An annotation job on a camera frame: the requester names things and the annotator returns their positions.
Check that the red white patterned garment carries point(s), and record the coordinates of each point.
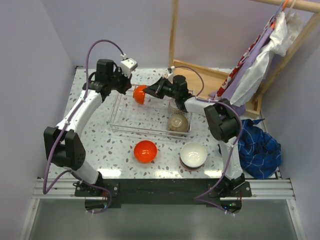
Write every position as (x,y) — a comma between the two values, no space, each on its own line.
(230,77)

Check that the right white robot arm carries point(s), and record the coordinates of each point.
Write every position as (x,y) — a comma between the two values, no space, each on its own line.
(223,123)

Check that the white hanging garment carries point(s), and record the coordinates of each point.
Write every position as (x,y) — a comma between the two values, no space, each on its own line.
(282,37)

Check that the clear wire dish rack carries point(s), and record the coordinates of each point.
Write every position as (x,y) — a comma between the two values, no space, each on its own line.
(150,118)

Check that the wooden clothes rack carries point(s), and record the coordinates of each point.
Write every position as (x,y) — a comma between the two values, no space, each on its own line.
(213,78)

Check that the black bowl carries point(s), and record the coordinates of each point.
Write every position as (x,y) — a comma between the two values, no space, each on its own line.
(178,124)

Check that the aluminium rail frame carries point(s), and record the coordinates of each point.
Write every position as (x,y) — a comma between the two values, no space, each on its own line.
(112,153)

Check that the dotted beige bowl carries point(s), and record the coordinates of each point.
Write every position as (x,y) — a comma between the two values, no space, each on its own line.
(173,109)

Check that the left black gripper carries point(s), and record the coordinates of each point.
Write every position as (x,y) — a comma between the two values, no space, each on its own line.
(124,83)

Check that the white bowl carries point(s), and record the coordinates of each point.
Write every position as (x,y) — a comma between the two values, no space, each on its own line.
(193,155)

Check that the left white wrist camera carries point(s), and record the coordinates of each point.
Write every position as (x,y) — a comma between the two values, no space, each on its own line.
(127,65)

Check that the orange plastic bowl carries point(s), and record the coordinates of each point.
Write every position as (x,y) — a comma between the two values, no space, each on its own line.
(145,151)
(139,94)

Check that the lilac hanging garment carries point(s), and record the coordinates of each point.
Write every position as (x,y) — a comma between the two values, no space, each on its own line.
(249,61)

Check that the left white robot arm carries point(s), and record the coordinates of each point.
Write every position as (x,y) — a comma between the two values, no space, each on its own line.
(63,144)

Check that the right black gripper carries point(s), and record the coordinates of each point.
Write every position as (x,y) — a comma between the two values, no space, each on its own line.
(157,89)

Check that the blue checked cloth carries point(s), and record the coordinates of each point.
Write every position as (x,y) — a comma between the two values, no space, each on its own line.
(252,149)

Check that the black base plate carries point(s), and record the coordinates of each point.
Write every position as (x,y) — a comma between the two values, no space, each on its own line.
(118,192)

